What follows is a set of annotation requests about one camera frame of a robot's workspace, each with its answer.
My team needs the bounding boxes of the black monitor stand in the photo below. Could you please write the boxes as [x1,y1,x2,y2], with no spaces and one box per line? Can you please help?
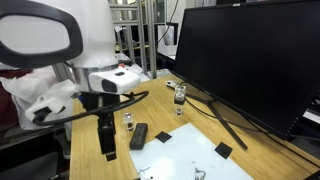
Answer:
[186,93,248,150]

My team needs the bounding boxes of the white paper sheet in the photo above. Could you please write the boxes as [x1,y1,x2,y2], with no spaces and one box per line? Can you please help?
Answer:
[130,123,253,180]

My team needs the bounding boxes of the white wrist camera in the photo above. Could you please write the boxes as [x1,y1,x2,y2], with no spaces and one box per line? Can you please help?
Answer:
[89,67,141,94]

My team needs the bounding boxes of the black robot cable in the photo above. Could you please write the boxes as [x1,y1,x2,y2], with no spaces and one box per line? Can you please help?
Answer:
[32,90,150,127]

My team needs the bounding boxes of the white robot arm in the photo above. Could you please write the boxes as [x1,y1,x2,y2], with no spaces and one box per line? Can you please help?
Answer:
[0,0,140,161]

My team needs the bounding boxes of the clear glass on black base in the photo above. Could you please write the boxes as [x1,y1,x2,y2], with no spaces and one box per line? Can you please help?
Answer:
[174,85,186,115]

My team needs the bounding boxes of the clear crystal glass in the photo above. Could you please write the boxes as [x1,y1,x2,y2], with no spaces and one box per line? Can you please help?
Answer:
[123,112,134,131]

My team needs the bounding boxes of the black whiteboard eraser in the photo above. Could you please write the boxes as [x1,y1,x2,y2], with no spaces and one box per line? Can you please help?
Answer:
[129,123,148,150]

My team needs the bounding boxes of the black tape square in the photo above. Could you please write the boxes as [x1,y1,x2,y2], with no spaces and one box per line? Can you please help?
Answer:
[155,131,171,143]
[215,142,232,159]

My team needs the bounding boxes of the large black monitor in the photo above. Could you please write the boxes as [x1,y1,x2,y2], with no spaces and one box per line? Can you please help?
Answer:
[174,0,320,139]

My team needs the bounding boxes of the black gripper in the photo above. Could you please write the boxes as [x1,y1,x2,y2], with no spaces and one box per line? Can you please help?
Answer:
[80,92,120,161]

